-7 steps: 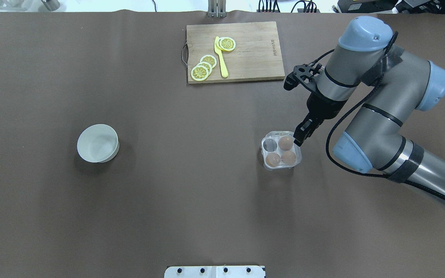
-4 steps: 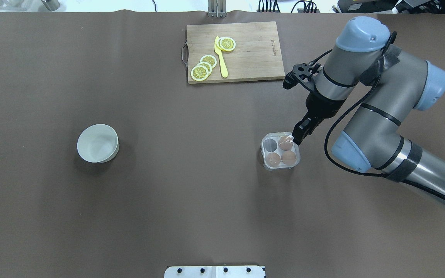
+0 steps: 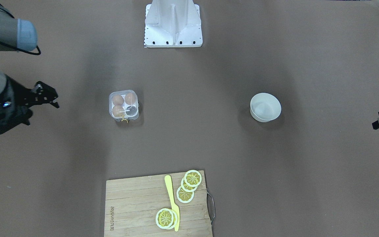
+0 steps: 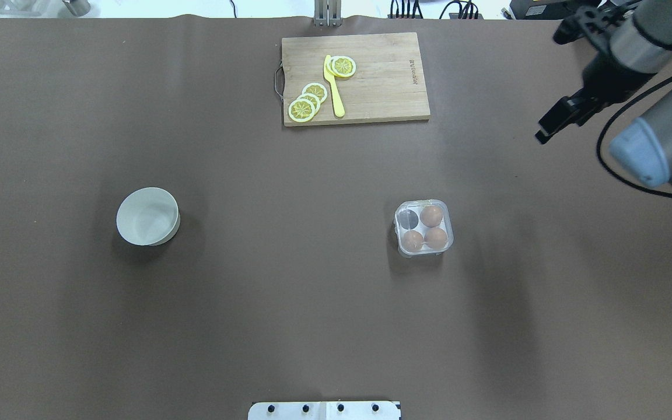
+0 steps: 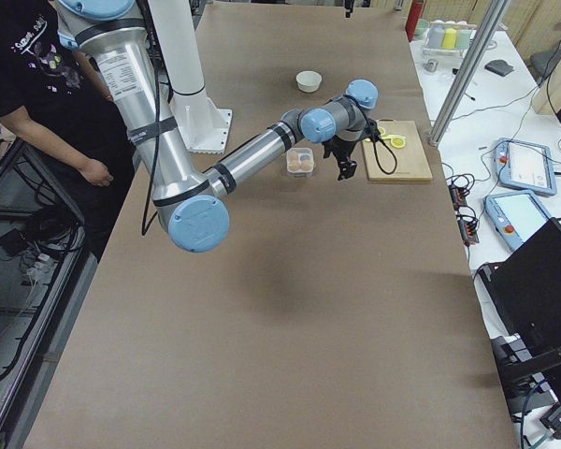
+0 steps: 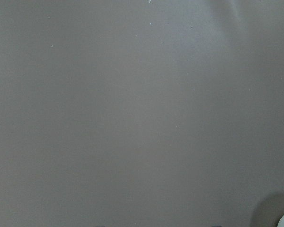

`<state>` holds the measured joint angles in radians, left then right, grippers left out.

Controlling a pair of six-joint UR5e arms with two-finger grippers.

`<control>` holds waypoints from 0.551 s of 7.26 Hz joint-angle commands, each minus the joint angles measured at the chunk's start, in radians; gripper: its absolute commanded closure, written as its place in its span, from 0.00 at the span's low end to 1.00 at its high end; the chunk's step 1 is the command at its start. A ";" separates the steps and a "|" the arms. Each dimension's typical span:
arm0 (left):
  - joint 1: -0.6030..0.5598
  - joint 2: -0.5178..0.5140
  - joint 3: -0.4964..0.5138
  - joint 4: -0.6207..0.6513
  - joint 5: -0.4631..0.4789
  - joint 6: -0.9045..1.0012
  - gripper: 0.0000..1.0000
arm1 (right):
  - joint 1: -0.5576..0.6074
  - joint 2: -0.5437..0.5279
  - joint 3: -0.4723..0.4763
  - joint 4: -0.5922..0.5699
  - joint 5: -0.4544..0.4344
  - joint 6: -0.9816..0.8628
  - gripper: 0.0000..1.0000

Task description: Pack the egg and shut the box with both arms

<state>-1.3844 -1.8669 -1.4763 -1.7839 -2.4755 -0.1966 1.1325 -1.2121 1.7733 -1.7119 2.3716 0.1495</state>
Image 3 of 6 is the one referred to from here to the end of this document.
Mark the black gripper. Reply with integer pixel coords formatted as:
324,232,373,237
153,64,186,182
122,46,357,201
0,76,34,135

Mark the clear plastic egg box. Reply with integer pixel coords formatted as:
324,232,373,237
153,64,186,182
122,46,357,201
109,90,139,122

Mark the brown egg carried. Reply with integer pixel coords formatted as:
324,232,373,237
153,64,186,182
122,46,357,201
124,92,138,105

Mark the white bowl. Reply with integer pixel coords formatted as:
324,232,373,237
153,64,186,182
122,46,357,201
250,93,282,123

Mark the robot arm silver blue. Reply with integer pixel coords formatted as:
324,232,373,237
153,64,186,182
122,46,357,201
0,4,46,135

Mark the brown egg back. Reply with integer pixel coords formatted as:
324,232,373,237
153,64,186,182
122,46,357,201
112,94,125,106
112,105,126,118

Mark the wooden cutting board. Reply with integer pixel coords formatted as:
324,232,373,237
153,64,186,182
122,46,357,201
104,170,215,237

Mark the yellow plastic knife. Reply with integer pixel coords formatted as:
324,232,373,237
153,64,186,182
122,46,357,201
164,174,180,232

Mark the lemon slice single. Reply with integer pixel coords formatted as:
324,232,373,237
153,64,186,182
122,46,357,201
155,208,178,230

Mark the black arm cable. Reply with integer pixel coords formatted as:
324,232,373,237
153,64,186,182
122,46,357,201
0,16,42,135

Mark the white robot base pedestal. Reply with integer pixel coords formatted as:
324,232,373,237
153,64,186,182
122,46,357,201
143,0,203,48

